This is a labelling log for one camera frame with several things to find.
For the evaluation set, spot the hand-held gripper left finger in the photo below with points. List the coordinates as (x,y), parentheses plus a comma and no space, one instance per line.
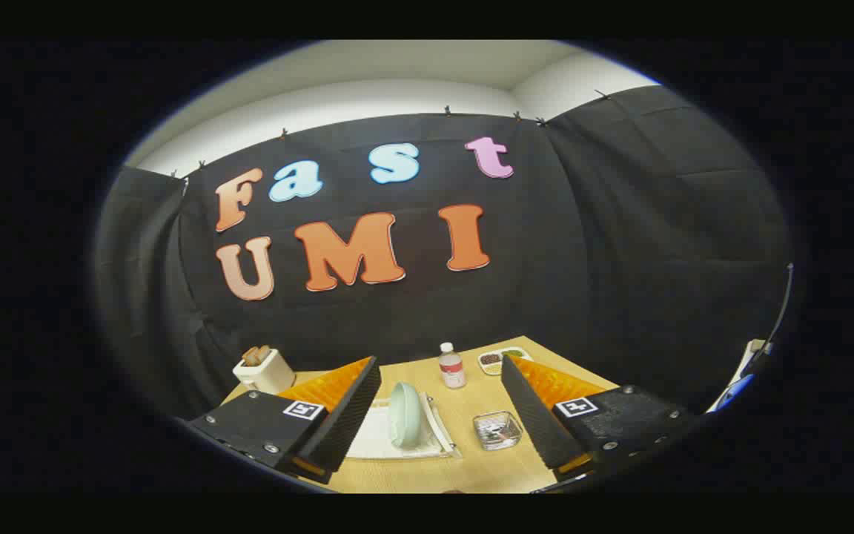
(356,400)

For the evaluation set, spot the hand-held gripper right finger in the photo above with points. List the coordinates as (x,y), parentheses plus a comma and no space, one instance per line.
(531,415)

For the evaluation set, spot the light green plate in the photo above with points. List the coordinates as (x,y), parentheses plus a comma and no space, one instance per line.
(403,415)

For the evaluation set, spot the white divided snack tray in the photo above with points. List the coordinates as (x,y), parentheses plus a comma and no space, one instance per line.
(491,361)

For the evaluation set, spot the clear plastic water bottle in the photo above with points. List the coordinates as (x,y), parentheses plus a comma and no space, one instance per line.
(452,371)

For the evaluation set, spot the white toaster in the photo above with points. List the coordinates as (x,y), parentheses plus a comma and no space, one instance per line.
(267,374)

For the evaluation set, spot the toast slices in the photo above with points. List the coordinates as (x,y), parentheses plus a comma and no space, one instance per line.
(255,356)

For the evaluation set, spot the blue and white object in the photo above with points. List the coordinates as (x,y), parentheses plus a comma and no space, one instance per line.
(738,389)

